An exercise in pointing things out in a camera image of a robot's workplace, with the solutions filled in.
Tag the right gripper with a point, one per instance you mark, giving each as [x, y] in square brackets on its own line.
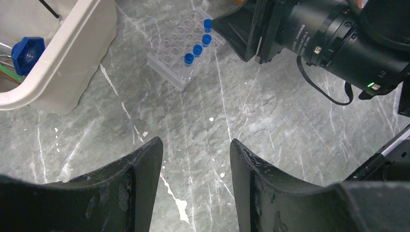
[323, 33]

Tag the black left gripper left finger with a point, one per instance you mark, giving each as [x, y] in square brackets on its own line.
[118, 197]

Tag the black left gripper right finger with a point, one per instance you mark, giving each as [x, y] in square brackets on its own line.
[268, 199]

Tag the blue capped test tube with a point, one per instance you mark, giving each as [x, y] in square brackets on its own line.
[197, 52]
[207, 25]
[206, 41]
[188, 62]

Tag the black wire tripod stand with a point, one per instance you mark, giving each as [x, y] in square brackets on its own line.
[49, 8]

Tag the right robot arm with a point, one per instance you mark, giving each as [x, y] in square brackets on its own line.
[387, 22]

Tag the clear acrylic tube rack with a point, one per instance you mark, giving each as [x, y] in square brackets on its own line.
[168, 58]

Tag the beige plastic bin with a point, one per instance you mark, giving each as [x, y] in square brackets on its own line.
[75, 44]

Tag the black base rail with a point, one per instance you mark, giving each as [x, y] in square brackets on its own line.
[389, 163]

